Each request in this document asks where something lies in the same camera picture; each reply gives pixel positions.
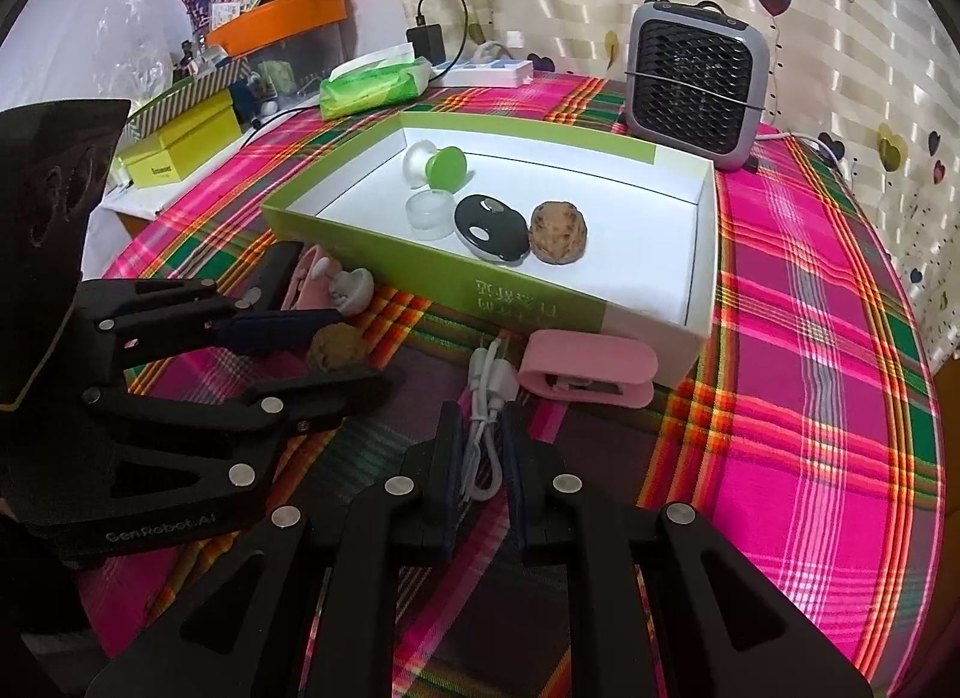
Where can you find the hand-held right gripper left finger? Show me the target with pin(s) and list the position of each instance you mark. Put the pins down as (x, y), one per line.
(442, 488)

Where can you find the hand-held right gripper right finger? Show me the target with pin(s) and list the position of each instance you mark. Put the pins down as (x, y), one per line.
(517, 495)

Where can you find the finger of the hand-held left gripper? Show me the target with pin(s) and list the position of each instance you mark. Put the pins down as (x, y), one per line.
(330, 390)
(277, 332)

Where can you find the brown walnut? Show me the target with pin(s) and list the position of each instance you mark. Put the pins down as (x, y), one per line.
(337, 347)
(559, 233)

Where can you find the pink clip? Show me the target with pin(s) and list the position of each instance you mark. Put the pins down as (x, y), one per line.
(304, 278)
(592, 353)

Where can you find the black clip case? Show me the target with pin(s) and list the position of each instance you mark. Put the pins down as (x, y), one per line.
(274, 267)

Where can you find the translucent white cap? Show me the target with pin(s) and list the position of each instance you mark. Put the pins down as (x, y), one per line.
(429, 214)

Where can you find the black oval disc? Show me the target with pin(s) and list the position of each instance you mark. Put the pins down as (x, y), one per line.
(487, 229)

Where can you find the green and white spool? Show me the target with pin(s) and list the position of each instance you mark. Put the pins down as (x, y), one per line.
(446, 169)

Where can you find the green and white cardboard box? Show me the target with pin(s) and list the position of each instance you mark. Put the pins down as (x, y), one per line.
(525, 180)

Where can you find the white side table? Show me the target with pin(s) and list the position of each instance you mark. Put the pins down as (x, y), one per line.
(139, 195)

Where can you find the yellow-green shoe box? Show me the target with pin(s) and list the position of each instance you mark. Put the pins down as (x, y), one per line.
(187, 139)

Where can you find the clear plastic bag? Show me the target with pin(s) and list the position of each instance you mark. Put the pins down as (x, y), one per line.
(135, 45)

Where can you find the striped box lid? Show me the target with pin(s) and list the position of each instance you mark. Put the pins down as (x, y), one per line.
(210, 83)

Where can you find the green tissue pack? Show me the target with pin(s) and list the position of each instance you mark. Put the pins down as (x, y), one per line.
(375, 86)

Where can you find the clear storage bin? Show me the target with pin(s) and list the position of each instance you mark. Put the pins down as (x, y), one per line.
(300, 64)

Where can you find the orange bin lid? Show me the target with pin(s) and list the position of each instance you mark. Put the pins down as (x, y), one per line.
(292, 15)

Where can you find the black charger adapter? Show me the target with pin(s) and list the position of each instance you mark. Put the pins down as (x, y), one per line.
(424, 41)

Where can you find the white power strip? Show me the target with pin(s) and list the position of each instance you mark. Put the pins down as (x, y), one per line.
(487, 71)

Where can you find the grey desk heater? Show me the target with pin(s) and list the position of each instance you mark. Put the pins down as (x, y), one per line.
(690, 83)

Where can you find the heart print curtain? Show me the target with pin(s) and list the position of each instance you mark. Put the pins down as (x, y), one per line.
(862, 8)

